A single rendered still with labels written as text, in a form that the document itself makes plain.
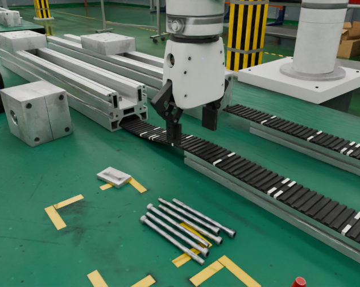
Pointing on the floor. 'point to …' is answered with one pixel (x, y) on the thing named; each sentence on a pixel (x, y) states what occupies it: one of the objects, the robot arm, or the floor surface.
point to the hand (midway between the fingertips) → (192, 128)
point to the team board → (134, 24)
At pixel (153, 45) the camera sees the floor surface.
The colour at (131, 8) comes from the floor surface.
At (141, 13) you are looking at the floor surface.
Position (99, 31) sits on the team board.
